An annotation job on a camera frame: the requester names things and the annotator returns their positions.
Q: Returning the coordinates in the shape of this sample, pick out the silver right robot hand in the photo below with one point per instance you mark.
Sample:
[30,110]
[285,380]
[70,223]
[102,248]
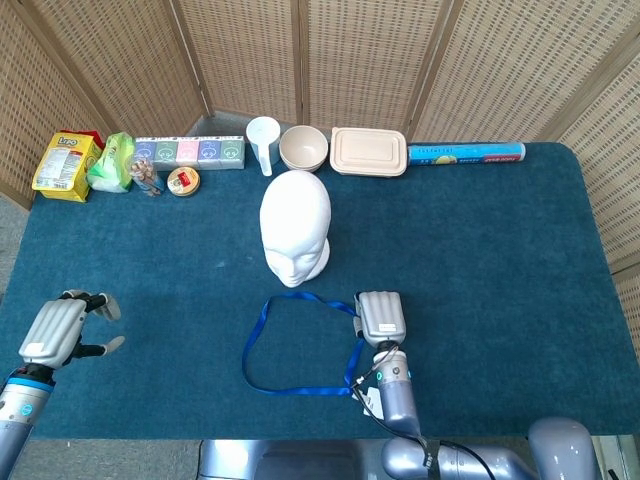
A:
[381,315]

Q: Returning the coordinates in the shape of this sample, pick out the white foam mannequin head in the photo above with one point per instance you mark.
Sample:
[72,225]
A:
[295,220]

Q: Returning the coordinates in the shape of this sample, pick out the blue tissue pack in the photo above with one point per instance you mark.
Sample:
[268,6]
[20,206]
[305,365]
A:
[145,149]

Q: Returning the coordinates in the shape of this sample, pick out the yellow snack box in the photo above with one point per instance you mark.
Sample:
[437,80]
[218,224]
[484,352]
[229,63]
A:
[60,167]

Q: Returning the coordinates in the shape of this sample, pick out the blue plastic food wrap roll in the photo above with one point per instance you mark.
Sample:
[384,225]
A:
[465,154]

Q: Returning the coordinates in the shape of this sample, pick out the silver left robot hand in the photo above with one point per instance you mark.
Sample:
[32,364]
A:
[52,327]

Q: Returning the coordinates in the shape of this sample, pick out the green white plastic bag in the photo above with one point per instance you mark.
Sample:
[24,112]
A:
[111,167]

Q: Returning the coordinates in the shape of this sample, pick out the beige lidded lunch box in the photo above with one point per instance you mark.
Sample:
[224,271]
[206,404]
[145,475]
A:
[367,150]

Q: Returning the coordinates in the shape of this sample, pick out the pink tissue pack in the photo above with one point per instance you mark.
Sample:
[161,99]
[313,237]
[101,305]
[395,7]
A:
[188,150]

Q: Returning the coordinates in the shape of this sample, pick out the white plastic measuring cup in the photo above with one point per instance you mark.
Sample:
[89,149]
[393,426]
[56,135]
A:
[262,137]

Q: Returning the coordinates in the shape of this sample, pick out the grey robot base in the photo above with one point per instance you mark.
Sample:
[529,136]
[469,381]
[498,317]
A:
[290,460]

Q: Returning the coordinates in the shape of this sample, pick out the round tin with red label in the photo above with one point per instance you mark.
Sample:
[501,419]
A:
[183,181]

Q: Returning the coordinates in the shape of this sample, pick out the blue carpet table cover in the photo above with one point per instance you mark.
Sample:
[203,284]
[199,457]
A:
[150,250]

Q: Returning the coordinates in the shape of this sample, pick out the red snack bag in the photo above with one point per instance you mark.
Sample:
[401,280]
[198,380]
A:
[92,137]

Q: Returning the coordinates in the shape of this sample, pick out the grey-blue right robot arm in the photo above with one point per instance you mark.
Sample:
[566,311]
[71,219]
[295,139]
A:
[397,400]

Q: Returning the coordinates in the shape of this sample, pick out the clear jar with sticks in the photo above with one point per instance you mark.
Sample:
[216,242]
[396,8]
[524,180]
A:
[146,177]

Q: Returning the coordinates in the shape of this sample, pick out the purple tissue pack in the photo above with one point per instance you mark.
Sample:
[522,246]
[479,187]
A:
[210,151]

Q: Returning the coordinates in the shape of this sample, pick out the beige bowl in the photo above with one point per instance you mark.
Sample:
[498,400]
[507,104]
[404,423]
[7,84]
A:
[303,145]

